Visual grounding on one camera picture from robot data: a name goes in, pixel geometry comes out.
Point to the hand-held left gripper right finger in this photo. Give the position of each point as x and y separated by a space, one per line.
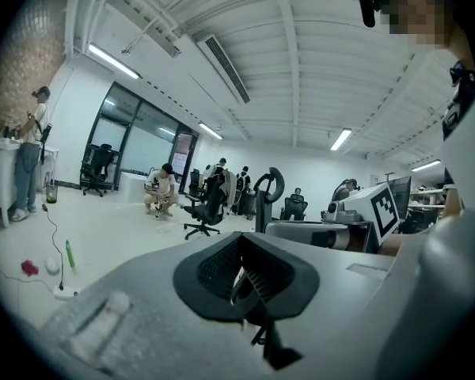
306 287

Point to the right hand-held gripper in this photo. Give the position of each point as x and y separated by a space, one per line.
384 212

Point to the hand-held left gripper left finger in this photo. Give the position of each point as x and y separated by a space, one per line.
186 279

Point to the black computer monitor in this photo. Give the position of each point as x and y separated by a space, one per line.
400 196

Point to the ceiling tube light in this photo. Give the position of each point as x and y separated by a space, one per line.
210 131
425 166
112 61
340 139

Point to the beige jacket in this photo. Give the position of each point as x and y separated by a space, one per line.
229 184

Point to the person's torso with harness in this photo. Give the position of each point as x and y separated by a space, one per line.
471 133

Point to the green bottle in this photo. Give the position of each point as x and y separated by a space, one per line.
70 253

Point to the white power strip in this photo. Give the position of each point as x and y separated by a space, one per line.
65 292

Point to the white round object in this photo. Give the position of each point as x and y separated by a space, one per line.
52 264

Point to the red toy block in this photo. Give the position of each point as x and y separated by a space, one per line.
29 268

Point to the clear waste bin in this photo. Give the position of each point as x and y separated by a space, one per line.
52 194

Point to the person's head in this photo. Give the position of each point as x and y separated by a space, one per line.
415 10

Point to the ceiling air vent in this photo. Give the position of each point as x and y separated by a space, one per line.
225 69

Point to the black head-mounted camera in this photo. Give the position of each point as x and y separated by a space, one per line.
369 6

